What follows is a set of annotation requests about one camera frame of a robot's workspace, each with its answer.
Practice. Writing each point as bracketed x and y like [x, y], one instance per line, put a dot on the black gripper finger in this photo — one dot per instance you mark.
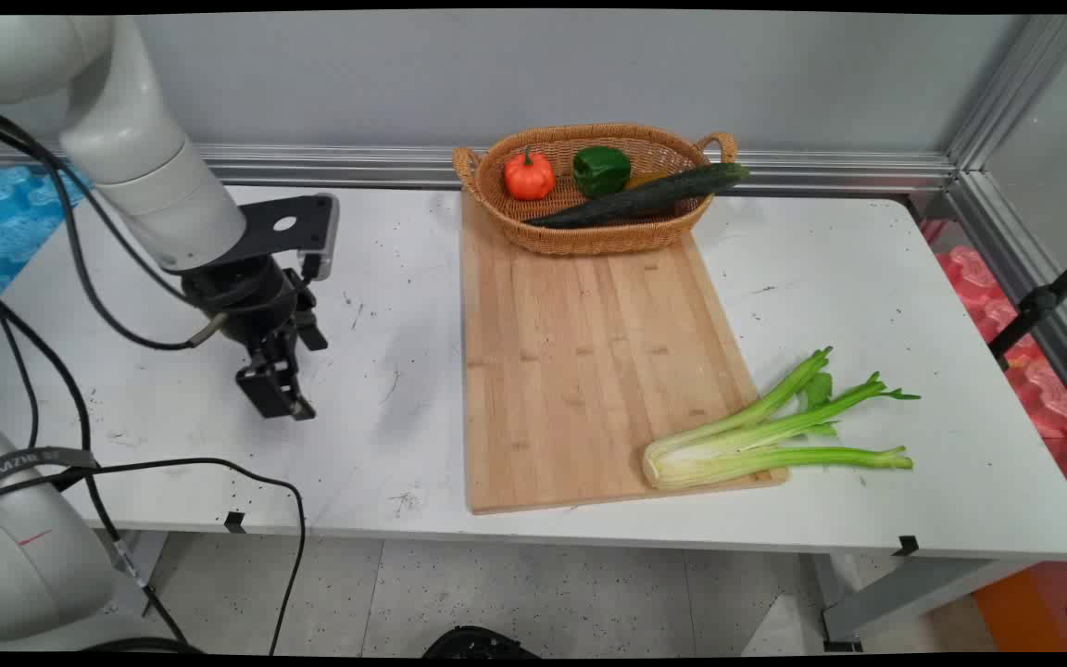
[276, 384]
[313, 324]

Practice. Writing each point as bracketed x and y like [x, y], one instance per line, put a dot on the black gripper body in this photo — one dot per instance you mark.
[242, 301]

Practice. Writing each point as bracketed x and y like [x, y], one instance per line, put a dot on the dark green cucumber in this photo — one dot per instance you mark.
[645, 196]

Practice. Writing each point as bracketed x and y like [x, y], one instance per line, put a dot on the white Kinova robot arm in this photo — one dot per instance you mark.
[126, 120]

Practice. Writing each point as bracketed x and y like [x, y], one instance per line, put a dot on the black tape marker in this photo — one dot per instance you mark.
[234, 522]
[907, 546]

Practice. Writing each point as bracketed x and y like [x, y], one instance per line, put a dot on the grey table leg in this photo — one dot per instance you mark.
[140, 565]
[913, 593]

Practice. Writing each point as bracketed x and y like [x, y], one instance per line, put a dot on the blue cloth object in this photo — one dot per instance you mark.
[6, 222]

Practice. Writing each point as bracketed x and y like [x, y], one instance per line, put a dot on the small orange pumpkin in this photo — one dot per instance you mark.
[529, 176]

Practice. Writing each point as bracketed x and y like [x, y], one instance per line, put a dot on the bamboo cutting board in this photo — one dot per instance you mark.
[589, 371]

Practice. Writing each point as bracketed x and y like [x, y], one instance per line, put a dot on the green bell pepper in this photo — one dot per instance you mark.
[600, 171]

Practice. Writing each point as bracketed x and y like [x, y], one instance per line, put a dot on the black round floor object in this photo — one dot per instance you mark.
[478, 643]

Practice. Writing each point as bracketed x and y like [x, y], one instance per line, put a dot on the yellow bell pepper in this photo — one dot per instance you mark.
[645, 179]

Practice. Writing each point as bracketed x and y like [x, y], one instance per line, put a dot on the light green celery bunch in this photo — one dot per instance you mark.
[728, 454]

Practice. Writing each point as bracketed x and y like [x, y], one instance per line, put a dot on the black tripod stand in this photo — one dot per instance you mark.
[1038, 301]

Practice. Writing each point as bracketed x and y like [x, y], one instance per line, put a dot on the red foam floor mat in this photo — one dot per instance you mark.
[1043, 389]

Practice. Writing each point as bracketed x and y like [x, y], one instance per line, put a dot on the orange foam floor mat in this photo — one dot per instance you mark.
[1015, 611]

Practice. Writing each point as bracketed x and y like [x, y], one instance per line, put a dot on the black wrist camera mount plate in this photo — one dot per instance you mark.
[265, 227]

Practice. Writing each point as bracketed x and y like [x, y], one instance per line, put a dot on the aluminium frame rail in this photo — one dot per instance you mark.
[1006, 250]
[357, 167]

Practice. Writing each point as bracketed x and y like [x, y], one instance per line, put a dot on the aluminium frame post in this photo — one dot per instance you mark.
[1020, 88]

